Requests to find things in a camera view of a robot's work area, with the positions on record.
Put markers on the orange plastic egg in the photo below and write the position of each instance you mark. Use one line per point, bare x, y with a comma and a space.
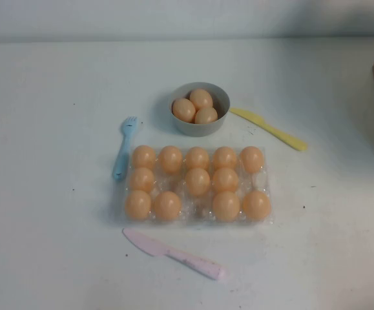
225, 179
251, 159
138, 205
256, 205
143, 157
224, 158
142, 179
197, 158
167, 206
197, 181
206, 116
170, 159
201, 97
226, 206
183, 110

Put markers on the clear plastic egg box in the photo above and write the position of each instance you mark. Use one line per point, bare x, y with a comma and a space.
196, 211

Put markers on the grey round bowl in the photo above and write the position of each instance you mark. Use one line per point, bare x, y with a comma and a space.
186, 129

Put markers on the light blue plastic fork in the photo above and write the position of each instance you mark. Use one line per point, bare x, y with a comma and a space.
122, 158

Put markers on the yellow plastic knife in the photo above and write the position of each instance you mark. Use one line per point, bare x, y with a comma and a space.
270, 129

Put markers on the pink plastic knife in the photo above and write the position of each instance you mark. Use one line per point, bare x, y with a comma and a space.
173, 252

